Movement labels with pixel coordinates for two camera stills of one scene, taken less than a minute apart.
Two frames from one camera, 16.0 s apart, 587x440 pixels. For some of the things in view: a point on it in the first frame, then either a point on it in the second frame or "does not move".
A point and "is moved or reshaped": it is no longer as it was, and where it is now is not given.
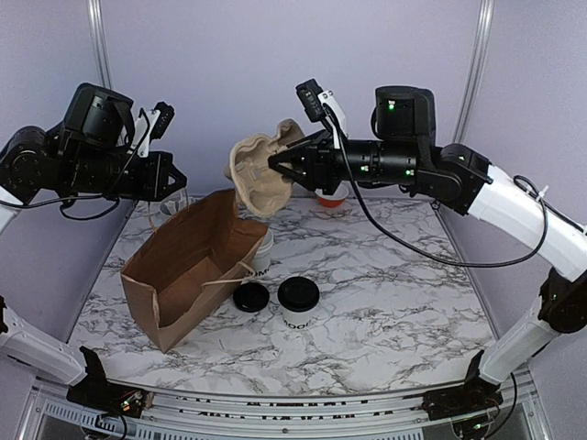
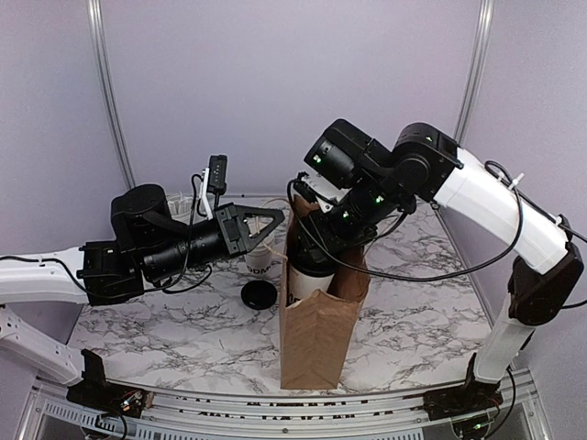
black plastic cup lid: x=250 y=297 is moved or reshaped
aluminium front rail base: x=527 y=412 does not move
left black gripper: x=152 y=188 -> x=231 y=219
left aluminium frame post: x=96 y=17 does not move
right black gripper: x=318 y=161 -> x=313 y=229
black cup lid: x=298 y=293 -> x=313 y=258
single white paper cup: x=299 y=320 -> x=301 y=287
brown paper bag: x=197 y=266 -> x=316 y=334
